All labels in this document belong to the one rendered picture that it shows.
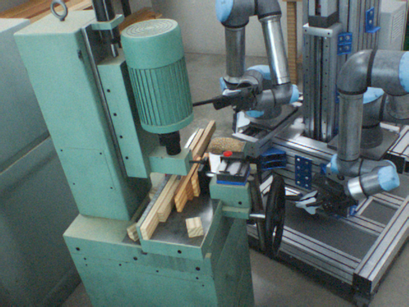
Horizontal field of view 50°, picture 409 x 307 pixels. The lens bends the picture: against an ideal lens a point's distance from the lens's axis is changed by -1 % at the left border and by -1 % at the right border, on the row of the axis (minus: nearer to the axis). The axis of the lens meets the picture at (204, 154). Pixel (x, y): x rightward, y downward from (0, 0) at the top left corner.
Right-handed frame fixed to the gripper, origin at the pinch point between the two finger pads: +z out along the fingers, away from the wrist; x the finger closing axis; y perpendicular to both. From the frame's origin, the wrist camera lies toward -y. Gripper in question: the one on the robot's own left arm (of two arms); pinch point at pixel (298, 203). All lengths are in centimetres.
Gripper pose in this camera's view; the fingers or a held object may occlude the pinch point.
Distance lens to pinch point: 165.4
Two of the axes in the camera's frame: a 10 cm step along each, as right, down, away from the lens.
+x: 3.0, -5.7, 7.7
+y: 5.8, 7.5, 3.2
